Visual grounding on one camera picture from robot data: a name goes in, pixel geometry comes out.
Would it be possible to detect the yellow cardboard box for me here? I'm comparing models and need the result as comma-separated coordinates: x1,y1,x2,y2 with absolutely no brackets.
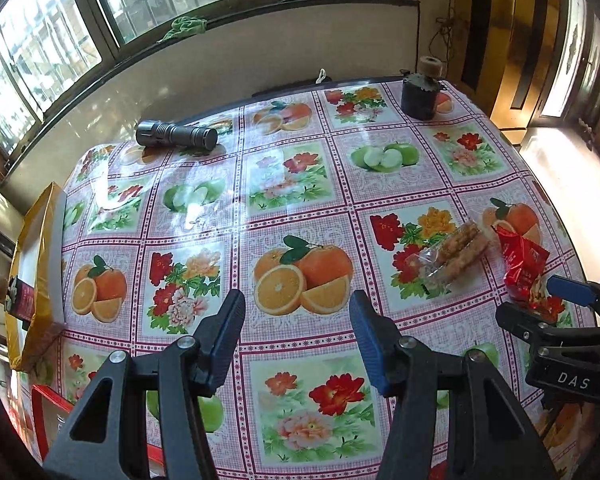
4,181,68,373

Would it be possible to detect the clear granola bar packet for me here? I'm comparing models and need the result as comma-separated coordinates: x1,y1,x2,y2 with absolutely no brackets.
402,220,498,296

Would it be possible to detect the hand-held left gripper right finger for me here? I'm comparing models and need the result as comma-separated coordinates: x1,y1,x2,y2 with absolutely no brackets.
348,290,556,480

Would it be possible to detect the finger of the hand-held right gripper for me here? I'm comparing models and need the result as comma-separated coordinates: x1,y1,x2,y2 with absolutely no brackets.
546,275,600,321
496,301,600,361

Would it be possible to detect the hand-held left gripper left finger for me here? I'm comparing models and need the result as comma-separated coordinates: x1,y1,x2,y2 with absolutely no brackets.
42,288,247,480

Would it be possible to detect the tan spool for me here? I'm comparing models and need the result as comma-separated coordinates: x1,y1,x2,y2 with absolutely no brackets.
419,56,443,81

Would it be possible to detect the black flashlight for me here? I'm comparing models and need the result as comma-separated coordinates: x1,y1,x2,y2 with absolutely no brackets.
135,120,219,151

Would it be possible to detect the dark cylindrical jar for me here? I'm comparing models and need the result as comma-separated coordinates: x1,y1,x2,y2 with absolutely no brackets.
400,72,440,121

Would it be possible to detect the red tray white inside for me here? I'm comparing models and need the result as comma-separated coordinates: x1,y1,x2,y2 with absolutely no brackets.
27,384,166,480

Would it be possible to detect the green cloth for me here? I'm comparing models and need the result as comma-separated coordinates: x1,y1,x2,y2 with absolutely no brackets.
160,16,207,42

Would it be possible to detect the metal framed window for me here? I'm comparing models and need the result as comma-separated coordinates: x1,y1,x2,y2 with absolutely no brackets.
0,0,396,161

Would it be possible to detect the fruit and flower printed tablecloth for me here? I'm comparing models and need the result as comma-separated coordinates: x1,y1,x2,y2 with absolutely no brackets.
25,77,598,480

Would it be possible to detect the red snack packet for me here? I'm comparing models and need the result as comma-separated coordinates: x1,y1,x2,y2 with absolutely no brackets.
492,225,551,306

